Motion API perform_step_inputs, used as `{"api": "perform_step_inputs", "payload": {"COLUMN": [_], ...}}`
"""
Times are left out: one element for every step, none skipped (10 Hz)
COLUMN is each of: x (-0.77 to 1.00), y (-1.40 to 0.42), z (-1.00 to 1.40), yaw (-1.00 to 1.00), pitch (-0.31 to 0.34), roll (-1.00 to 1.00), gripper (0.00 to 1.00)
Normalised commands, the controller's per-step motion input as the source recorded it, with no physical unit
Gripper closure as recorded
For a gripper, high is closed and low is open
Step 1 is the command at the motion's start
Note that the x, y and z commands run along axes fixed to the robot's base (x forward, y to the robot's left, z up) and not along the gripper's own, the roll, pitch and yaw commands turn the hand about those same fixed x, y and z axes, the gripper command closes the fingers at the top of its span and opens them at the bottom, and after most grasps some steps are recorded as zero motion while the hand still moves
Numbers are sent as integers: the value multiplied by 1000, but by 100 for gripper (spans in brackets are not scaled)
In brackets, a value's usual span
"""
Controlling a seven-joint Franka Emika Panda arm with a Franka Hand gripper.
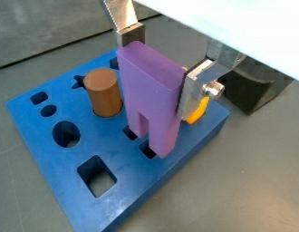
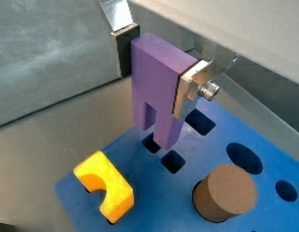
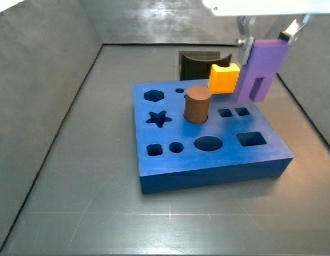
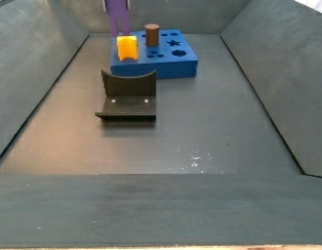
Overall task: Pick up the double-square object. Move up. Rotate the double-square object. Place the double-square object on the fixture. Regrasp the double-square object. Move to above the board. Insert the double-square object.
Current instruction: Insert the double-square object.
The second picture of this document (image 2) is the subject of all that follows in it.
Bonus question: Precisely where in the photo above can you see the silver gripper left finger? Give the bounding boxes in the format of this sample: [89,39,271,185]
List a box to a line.
[99,0,140,78]

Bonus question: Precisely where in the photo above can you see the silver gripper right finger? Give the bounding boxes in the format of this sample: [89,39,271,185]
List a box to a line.
[173,42,239,120]

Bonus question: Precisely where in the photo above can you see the purple double-square block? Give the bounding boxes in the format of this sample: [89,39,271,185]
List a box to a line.
[131,33,197,150]

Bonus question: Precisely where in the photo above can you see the blue shape-sorting board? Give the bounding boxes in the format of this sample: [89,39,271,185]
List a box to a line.
[55,101,299,232]

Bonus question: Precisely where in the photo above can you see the brown cylinder peg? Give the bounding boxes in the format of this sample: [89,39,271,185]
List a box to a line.
[192,164,257,223]

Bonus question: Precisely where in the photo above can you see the yellow arch block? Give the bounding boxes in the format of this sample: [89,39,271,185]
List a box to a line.
[73,151,135,224]

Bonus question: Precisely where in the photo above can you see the black curved holder stand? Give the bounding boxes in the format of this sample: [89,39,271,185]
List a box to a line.
[0,223,15,232]

